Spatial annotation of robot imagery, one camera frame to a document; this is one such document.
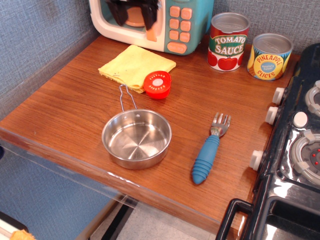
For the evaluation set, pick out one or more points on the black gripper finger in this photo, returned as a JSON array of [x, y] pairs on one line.
[[149, 9], [118, 11]]

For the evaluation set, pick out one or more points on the small stainless steel pan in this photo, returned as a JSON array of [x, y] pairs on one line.
[[136, 139]]

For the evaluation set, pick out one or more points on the yellow rag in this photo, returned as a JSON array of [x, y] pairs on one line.
[[132, 66]]

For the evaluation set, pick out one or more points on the red toy tomato half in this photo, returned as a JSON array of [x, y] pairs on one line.
[[157, 84]]

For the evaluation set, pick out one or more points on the clear acrylic table guard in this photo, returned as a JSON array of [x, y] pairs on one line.
[[167, 186]]

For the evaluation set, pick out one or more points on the tomato sauce can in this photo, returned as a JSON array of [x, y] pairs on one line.
[[227, 41]]

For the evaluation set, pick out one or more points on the pineapple slices can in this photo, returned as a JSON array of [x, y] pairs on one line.
[[269, 56]]

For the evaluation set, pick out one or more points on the black toy stove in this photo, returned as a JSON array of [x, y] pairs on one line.
[[286, 193]]

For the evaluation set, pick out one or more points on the blue handled metal fork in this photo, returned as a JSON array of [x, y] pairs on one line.
[[206, 156]]

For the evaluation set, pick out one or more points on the toy microwave teal and cream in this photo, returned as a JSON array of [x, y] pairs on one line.
[[180, 25]]

